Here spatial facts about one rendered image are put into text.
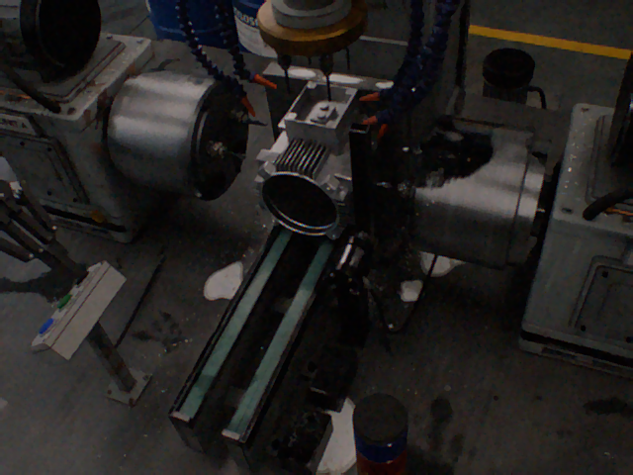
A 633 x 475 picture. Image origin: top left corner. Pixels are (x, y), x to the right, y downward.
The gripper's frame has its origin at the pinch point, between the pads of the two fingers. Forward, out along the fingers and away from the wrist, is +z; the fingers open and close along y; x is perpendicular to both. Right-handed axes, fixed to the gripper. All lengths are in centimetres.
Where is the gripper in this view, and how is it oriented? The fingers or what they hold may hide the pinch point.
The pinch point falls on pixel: (62, 261)
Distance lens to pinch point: 110.2
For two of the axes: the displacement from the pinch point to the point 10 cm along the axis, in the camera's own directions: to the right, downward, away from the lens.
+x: -6.7, 2.3, 7.1
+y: 3.7, -7.2, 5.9
